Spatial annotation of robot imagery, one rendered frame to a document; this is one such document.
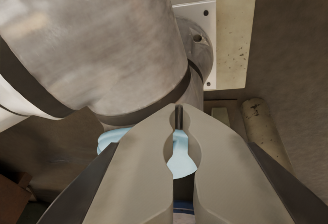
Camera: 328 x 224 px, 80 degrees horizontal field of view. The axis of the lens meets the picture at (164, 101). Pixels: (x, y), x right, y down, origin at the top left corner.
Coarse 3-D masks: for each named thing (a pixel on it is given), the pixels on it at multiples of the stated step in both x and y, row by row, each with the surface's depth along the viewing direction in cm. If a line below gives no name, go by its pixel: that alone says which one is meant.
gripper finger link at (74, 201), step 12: (108, 144) 9; (108, 156) 8; (96, 168) 8; (84, 180) 7; (96, 180) 7; (72, 192) 7; (84, 192) 7; (60, 204) 6; (72, 204) 6; (84, 204) 6; (48, 216) 6; (60, 216) 6; (72, 216) 6; (84, 216) 6
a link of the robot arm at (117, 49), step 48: (0, 0) 11; (48, 0) 11; (96, 0) 11; (144, 0) 13; (0, 48) 11; (48, 48) 12; (96, 48) 13; (144, 48) 14; (0, 96) 13; (48, 96) 13; (96, 96) 16; (144, 96) 16
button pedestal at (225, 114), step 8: (208, 104) 96; (216, 104) 95; (224, 104) 95; (232, 104) 94; (208, 112) 99; (216, 112) 94; (224, 112) 93; (232, 112) 98; (224, 120) 90; (232, 120) 102
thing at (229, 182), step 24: (192, 120) 10; (216, 120) 10; (192, 144) 9; (216, 144) 9; (240, 144) 9; (216, 168) 7; (240, 168) 7; (216, 192) 7; (240, 192) 7; (264, 192) 7; (216, 216) 6; (240, 216) 6; (264, 216) 6; (288, 216) 6
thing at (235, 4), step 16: (224, 0) 37; (240, 0) 37; (224, 16) 39; (240, 16) 39; (224, 32) 41; (240, 32) 41; (224, 48) 44; (240, 48) 43; (224, 64) 46; (240, 64) 46; (224, 80) 49; (240, 80) 49
